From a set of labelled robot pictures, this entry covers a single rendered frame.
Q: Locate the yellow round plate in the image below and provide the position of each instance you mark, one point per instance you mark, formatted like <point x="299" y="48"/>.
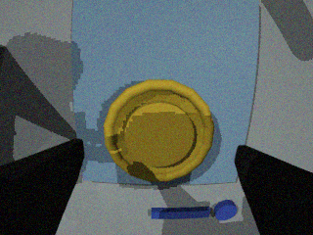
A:
<point x="159" y="130"/>

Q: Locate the light blue mat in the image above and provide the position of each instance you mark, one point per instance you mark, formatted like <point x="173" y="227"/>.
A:
<point x="209" y="45"/>

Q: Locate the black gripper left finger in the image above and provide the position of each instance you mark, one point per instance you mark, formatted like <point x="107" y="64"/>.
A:
<point x="34" y="191"/>

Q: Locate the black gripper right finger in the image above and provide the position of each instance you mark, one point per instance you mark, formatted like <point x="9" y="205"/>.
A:
<point x="279" y="194"/>

